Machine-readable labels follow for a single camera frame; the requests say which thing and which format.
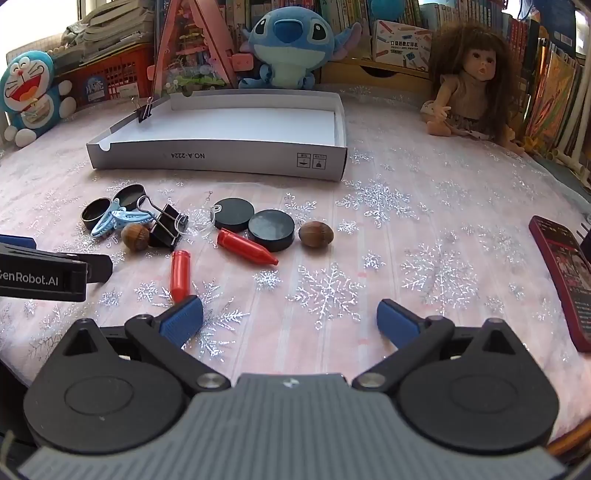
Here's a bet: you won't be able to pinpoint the dark red book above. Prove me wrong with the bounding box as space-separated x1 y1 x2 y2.
529 215 591 352

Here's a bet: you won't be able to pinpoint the white plastic pipe rack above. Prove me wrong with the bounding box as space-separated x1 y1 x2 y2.
547 145 591 188

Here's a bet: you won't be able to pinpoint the clear plastic dome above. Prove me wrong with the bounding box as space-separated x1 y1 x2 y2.
187 191 219 237

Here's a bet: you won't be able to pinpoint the blue plush ball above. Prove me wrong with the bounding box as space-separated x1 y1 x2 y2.
369 0 407 21

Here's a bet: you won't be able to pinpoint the blue robot cat plush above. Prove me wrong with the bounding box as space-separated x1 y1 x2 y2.
0 50 75 147

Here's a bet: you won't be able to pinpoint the pink snowflake tablecloth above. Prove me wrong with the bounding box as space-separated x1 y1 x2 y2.
0 83 591 444

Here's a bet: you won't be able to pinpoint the upright colourful picture books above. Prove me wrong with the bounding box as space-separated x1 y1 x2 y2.
522 14 591 155

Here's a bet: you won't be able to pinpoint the black round disc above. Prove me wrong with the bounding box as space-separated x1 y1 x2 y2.
112 184 147 212
248 209 296 253
213 198 256 232
82 198 116 230

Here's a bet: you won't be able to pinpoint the blue alien plush toy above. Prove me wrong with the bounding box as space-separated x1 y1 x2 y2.
238 6 363 90

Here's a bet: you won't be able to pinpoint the pink triangular miniature house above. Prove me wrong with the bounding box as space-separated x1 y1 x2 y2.
148 0 254 95

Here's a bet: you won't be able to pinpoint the light blue plastic clip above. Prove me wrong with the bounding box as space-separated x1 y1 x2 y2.
111 198 153 228
90 210 125 237

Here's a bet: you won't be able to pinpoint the white cardboard box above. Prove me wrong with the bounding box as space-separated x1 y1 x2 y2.
86 90 348 182

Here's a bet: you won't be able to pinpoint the white printed carton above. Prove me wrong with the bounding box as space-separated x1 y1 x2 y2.
370 19 434 72

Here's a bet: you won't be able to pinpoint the brown-haired baby doll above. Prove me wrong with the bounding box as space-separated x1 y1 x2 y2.
421 22 527 155

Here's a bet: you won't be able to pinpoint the red pointed cap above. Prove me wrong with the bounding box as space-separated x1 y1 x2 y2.
170 250 191 303
217 228 280 267

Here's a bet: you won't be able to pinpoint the black binder clip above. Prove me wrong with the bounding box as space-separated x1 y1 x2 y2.
130 97 155 123
137 195 189 247

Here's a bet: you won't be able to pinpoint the wooden drawer organizer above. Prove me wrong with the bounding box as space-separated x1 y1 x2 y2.
318 58 432 87

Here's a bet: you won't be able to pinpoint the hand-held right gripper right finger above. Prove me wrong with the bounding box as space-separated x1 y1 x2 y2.
352 299 522 393

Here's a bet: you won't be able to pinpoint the row of books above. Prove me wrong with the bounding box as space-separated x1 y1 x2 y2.
203 0 543 61

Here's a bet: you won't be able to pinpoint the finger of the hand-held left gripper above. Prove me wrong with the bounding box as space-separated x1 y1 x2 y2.
69 253 114 283
0 234 38 250

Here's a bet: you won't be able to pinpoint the brown nut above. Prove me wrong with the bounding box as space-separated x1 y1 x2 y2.
121 224 151 252
298 220 334 248

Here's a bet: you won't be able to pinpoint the large red plastic basket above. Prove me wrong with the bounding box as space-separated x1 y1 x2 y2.
55 44 155 109

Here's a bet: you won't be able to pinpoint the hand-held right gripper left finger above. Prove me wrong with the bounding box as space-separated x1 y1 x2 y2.
64 295 230 393

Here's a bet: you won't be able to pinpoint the stack of papers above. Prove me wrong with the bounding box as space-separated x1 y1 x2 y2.
51 0 155 61

